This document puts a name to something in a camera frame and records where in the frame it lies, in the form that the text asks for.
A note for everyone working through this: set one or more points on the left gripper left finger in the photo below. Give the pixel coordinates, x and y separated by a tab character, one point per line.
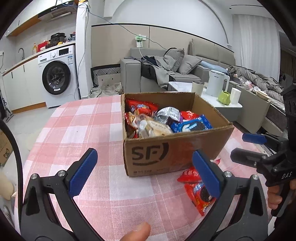
49	211

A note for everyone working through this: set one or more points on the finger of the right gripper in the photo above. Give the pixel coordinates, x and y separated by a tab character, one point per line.
259	138
250	158

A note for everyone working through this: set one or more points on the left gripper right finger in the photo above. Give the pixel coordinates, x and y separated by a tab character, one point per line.
239	212

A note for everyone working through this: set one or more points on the red oreo snack pack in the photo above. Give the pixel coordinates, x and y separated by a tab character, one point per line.
199	196

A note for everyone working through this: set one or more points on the small red snack packet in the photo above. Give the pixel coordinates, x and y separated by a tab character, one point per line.
190	175

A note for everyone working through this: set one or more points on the red white snack bag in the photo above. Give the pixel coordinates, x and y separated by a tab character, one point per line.
188	115

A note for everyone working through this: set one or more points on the grey purple snack bag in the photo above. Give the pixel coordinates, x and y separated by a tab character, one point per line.
168	116

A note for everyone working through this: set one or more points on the person's right hand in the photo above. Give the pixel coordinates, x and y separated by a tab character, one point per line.
273	195

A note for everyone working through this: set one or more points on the person's left hand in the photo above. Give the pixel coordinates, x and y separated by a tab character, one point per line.
139	233

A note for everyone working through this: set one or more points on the white marble coffee table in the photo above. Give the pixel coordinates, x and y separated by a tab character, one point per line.
231	111

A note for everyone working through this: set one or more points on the blue oreo snack pack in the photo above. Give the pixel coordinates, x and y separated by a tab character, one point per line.
198	124

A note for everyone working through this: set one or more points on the pink checkered tablecloth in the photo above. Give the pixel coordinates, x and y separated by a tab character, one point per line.
111	201

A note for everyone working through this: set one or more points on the grey blanket on bed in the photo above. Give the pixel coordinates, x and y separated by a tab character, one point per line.
266	84

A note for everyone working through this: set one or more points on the white paper cup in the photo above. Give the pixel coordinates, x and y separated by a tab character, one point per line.
235	95

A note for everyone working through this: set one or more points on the green ceramic mug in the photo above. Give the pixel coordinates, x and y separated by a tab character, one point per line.
224	98

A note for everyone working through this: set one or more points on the cardboard box on floor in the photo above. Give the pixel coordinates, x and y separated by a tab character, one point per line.
5	148

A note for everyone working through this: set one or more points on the white electric kettle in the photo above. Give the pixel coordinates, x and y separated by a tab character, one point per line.
217	83

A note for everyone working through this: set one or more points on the beige tumbler cup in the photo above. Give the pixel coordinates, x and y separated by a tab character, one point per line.
197	87

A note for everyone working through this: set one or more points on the brown cardboard SF box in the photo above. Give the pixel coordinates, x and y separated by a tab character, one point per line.
159	155

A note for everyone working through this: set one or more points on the light blue folded blanket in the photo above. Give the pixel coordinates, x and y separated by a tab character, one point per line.
213	67

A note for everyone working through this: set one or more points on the grey fabric sofa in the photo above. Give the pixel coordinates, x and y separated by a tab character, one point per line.
133	82

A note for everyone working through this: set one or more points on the beige cracker snack pack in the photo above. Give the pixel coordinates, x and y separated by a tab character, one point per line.
149	128

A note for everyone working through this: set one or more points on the grey sofa cushion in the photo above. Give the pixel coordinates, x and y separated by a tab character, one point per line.
177	55
188	64

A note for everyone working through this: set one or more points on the clothes pile on sofa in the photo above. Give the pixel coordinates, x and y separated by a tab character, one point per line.
158	69

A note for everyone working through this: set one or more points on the white lower kitchen cabinets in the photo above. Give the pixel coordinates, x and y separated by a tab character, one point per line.
23	86

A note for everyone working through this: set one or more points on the white front-load washing machine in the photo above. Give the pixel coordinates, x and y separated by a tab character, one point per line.
59	76

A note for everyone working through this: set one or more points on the kitchen faucet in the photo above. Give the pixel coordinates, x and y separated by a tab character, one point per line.
22	53

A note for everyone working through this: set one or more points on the white power strip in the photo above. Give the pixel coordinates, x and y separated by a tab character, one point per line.
140	40

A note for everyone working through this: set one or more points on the yellow oil bottle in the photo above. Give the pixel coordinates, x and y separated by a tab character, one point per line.
34	49

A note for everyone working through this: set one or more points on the red container on counter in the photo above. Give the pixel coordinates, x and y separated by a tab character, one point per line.
42	46

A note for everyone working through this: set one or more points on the range hood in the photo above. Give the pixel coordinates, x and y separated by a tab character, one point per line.
64	8

